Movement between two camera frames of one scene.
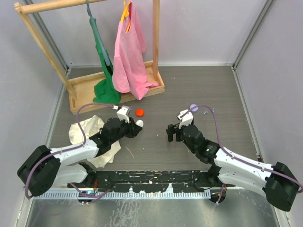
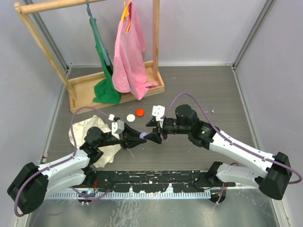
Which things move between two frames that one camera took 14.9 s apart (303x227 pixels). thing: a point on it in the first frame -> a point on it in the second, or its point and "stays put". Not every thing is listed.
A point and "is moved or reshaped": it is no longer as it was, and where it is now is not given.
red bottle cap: [139, 112] stays put
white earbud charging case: [139, 122] is moved or reshaped
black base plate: [157, 181] stays put
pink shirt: [129, 71] stays put
